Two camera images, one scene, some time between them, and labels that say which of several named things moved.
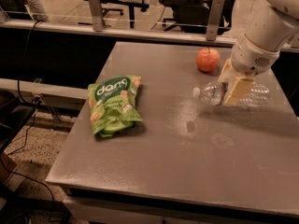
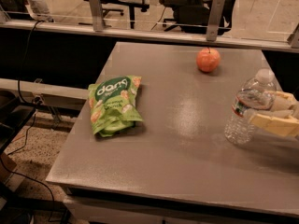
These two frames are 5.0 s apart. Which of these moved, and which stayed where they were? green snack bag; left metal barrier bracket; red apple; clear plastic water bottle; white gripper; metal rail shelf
Moved: white gripper; clear plastic water bottle
Stayed: metal rail shelf; green snack bag; red apple; left metal barrier bracket
